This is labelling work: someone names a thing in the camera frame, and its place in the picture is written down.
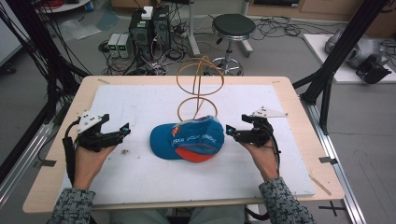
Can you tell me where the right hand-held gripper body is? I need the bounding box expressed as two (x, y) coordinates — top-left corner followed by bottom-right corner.
(233, 105), (289, 148)

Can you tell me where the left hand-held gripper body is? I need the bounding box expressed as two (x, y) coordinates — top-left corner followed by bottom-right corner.
(72, 110), (125, 153)

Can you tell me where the blue baseball cap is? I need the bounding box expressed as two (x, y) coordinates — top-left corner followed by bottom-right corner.
(149, 115), (226, 164)

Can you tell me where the wooden wire hat stand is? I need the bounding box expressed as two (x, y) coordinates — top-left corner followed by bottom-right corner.
(176, 55), (225, 123)

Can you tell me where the person's left hand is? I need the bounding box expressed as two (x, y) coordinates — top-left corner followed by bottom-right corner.
(72, 143), (117, 191)

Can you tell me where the person's right hand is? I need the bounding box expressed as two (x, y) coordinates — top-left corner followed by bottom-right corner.
(242, 141), (280, 182)

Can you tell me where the white table mat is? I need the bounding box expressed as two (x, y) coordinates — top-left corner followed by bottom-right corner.
(61, 83), (317, 206)

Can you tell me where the grey power supply unit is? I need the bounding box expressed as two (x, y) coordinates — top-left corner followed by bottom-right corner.
(117, 33), (133, 60)
(107, 33), (121, 59)

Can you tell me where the black round stool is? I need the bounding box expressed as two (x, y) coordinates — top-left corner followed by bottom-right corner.
(211, 13), (257, 77)

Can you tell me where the black computer tower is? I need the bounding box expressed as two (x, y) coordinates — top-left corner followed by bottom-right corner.
(128, 8), (154, 60)
(151, 6), (172, 50)

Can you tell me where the white floor board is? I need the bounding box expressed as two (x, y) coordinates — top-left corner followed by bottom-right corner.
(302, 33), (396, 85)

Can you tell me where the grey robot head shell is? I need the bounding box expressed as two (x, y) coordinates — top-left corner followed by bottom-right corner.
(324, 25), (392, 85)

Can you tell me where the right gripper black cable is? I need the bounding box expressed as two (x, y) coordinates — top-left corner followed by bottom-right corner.
(264, 119), (282, 175)

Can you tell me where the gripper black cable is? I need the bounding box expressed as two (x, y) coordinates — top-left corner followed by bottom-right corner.
(62, 118), (82, 187)
(264, 119), (282, 175)

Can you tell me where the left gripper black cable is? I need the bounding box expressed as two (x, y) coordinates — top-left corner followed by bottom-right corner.
(62, 118), (82, 187)

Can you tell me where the black metal frame post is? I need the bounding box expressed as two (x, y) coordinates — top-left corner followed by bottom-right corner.
(0, 0), (92, 185)
(292, 0), (390, 135)

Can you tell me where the tangle of floor cables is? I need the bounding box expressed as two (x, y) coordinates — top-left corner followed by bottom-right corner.
(251, 15), (340, 41)

